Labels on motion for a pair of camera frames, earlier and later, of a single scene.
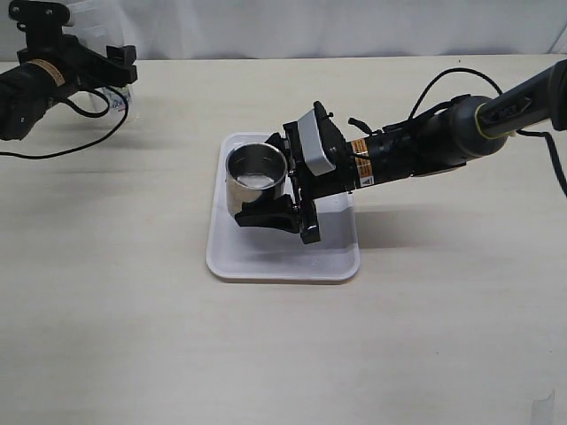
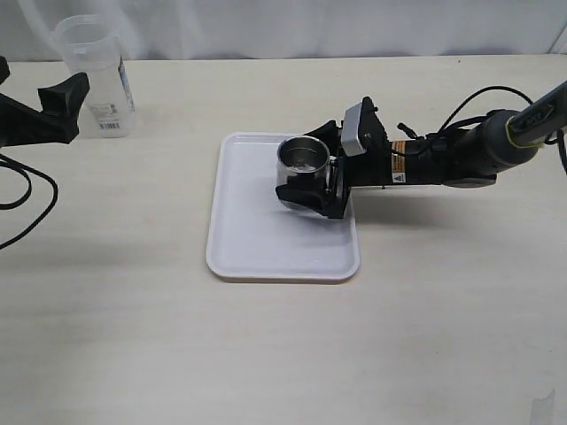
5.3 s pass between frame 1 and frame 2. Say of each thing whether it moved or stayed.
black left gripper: moved
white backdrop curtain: stayed
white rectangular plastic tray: stayed
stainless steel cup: moved
